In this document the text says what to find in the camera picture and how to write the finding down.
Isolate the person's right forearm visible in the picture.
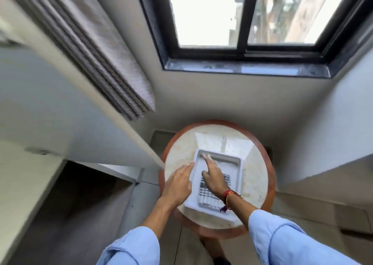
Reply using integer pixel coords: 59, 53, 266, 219
225, 194, 259, 231

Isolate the light blue shirt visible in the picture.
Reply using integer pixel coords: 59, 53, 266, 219
96, 209, 362, 265

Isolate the grey pleated curtain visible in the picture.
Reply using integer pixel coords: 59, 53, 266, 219
0, 0, 157, 122

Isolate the person's left forearm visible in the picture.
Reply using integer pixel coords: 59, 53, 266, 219
141, 198, 176, 240

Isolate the red thread wrist bracelet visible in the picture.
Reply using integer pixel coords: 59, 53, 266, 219
220, 190, 243, 214

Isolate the black framed window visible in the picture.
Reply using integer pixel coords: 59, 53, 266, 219
133, 0, 373, 79

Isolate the white desk counter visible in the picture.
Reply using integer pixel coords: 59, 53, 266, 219
0, 140, 68, 265

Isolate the person's right hand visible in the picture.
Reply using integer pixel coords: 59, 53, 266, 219
201, 153, 232, 200

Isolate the checkered black white cloth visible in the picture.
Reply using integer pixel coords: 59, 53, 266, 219
198, 173, 232, 210

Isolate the person's left hand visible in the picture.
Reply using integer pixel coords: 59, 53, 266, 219
161, 161, 195, 209

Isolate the round wooden-rimmed marble table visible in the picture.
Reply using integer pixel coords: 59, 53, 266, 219
158, 120, 277, 240

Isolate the white plastic tray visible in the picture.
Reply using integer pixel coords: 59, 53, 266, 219
184, 148, 244, 224

